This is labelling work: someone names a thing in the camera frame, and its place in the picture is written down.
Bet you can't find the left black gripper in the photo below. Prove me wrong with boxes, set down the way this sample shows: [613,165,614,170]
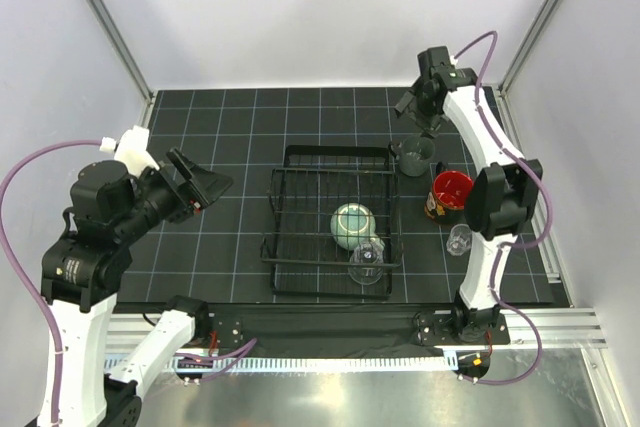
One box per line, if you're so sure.
[115,145,234,242]

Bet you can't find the dark green ceramic mug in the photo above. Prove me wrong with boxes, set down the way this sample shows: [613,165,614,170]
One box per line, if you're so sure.
[388,135,435,177]

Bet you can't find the teal speckled ceramic mug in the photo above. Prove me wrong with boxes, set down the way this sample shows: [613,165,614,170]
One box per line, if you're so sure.
[330,203,385,251]

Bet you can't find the large clear plastic cup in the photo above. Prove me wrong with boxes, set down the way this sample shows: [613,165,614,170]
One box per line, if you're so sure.
[348,240,384,286]

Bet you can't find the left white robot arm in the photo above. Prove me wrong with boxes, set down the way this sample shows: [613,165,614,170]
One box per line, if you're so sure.
[32,148,233,426]

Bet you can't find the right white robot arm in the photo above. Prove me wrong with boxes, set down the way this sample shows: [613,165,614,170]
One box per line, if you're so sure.
[395,46,543,343]

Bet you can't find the black red skull mug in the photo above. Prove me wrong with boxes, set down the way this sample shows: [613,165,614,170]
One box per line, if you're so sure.
[424,162,474,226]

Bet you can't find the black grid table mat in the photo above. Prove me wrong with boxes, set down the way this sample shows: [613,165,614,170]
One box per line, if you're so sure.
[112,86,556,306]

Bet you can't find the small clear glass cup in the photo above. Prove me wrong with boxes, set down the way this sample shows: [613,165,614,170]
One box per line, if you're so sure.
[446,224,472,256]

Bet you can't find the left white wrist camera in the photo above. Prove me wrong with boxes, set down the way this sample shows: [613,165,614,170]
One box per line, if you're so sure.
[99,126,160,177]

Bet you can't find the right aluminium frame post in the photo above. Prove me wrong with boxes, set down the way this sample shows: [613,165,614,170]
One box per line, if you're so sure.
[499,0,594,93]

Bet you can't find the aluminium frame post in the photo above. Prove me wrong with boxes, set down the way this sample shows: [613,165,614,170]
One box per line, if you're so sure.
[499,0,594,93]
[85,0,154,105]

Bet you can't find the black wire dish rack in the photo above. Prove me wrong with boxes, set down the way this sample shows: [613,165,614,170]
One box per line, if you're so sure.
[260,145,403,301]

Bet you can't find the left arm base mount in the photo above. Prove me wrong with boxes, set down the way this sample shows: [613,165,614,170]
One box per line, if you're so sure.
[139,295,258,386]

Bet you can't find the aluminium front rail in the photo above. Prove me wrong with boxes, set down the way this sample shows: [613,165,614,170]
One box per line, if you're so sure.
[106,308,607,356]

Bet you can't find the white slotted cable duct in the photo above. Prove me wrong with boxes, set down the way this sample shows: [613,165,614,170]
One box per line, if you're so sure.
[169,351,459,374]

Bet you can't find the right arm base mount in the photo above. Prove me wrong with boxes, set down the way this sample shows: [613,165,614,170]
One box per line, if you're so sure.
[413,311,512,384]

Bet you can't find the left aluminium frame post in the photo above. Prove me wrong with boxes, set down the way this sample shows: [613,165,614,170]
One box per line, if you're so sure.
[85,0,154,105]

